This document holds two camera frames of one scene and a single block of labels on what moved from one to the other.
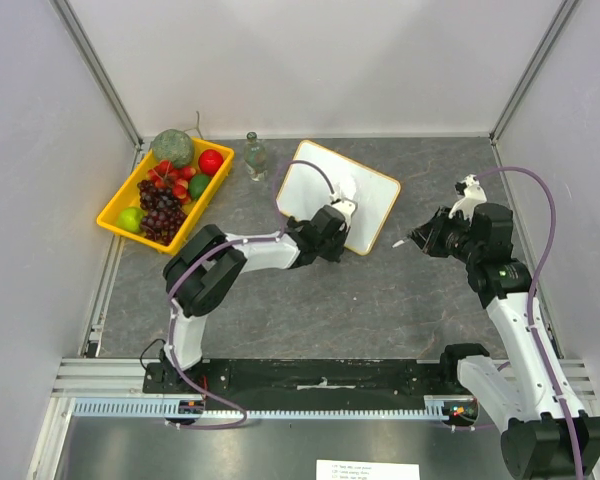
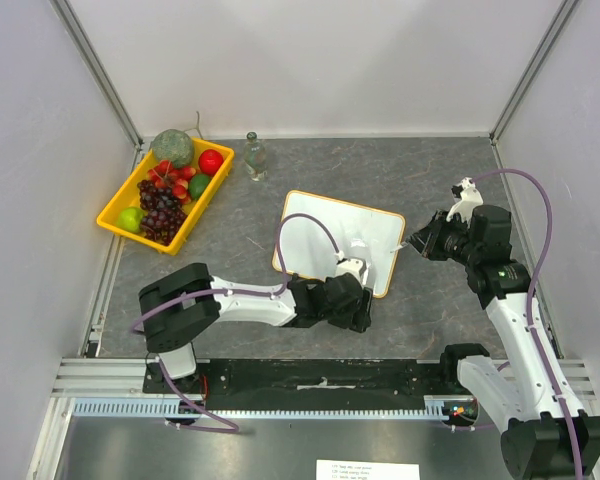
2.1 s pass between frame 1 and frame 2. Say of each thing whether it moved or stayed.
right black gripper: stayed
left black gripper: moved
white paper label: stayed
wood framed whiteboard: moved
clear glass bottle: stayed
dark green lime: stayed
